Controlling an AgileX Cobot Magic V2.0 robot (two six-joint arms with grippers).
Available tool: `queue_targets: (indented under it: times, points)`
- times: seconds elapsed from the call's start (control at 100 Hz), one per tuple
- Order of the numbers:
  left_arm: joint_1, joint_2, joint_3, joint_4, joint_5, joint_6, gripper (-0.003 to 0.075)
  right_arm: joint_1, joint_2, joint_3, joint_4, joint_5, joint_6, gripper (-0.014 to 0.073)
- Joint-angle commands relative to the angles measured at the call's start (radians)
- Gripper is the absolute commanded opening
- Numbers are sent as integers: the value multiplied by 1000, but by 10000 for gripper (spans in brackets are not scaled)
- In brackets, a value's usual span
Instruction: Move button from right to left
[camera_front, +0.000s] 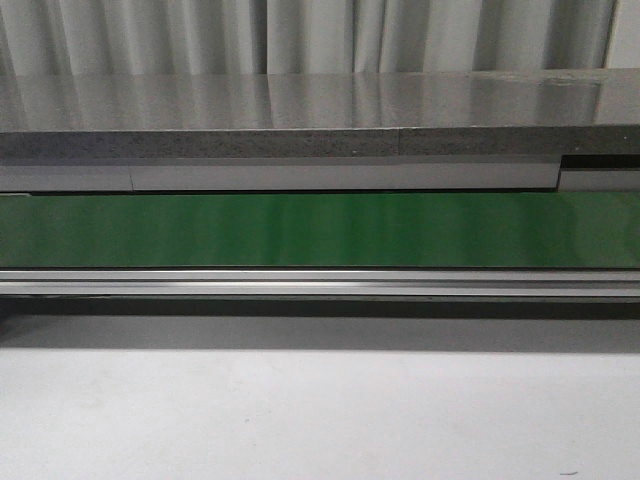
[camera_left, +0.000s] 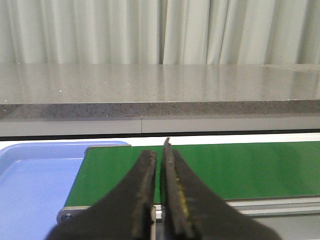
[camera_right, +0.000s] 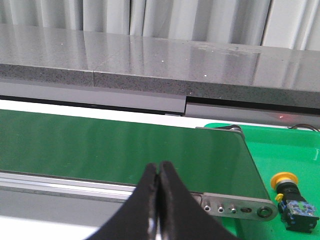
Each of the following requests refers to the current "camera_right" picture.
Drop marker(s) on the aluminium conveyor frame rail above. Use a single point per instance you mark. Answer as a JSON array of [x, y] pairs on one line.
[[63, 187]]

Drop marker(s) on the green plastic tray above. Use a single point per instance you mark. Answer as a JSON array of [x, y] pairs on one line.
[[277, 150]]

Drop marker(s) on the grey cabinet front panel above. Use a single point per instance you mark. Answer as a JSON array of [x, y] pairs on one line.
[[132, 106]]

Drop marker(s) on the green conveyor belt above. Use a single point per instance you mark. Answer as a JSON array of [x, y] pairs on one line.
[[206, 160]]

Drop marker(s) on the yellow mushroom push button switch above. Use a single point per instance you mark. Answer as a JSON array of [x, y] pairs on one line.
[[297, 214]]

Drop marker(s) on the grey granite counter slab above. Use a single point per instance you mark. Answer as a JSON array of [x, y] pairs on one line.
[[85, 60]]

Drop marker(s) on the metal conveyor end bracket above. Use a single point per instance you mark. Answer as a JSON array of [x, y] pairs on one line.
[[236, 207]]

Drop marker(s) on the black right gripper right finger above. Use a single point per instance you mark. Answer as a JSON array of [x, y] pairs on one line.
[[181, 217]]

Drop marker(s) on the white pleated curtain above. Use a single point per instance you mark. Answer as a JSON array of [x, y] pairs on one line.
[[292, 24]]

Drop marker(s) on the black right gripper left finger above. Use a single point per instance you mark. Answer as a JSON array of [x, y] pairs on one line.
[[137, 218]]

